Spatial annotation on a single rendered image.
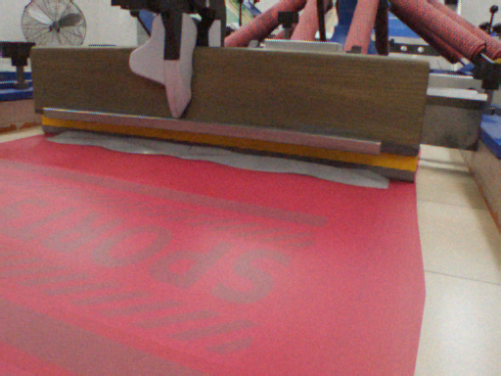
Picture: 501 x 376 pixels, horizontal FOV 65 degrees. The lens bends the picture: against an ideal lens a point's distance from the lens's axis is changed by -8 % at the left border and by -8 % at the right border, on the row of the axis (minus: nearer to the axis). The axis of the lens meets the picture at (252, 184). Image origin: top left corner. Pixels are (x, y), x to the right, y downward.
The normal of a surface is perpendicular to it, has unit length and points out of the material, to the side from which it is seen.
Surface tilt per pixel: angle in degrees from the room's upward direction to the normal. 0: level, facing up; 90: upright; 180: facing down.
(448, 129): 90
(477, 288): 0
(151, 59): 84
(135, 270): 0
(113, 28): 90
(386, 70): 91
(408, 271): 0
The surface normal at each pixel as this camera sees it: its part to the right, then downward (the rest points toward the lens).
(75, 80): -0.36, 0.27
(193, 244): 0.04, -0.95
